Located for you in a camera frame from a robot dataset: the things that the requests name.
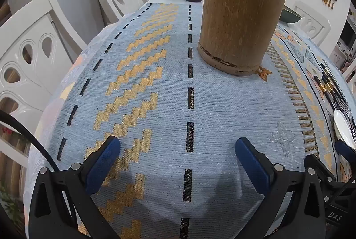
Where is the bamboo utensil holder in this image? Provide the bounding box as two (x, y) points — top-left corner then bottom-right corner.
(197, 0), (288, 77)

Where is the blue patterned table runner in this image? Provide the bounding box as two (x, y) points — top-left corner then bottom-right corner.
(25, 1), (356, 239)

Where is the black chopstick with gold band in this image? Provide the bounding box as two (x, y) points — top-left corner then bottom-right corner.
(326, 84), (349, 114)
(319, 62), (348, 95)
(321, 76), (345, 106)
(313, 75), (338, 110)

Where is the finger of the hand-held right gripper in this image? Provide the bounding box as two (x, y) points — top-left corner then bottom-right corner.
(304, 155), (338, 187)
(334, 140), (356, 166)

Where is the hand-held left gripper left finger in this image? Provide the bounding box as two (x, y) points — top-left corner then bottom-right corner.
(28, 136), (121, 239)

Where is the silver metal spoon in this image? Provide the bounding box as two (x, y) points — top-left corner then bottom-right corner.
(333, 110), (356, 145)

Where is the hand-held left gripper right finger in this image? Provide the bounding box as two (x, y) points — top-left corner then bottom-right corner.
(235, 137), (326, 239)

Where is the white refrigerator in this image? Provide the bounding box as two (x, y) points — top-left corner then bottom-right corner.
(31, 0), (107, 49)

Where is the television screen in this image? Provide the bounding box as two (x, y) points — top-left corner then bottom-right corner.
(340, 19), (356, 49)

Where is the black cable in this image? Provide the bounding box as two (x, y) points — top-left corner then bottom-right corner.
(0, 110), (80, 231)

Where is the green ceramic bowl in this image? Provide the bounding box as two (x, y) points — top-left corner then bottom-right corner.
(279, 5), (302, 24)

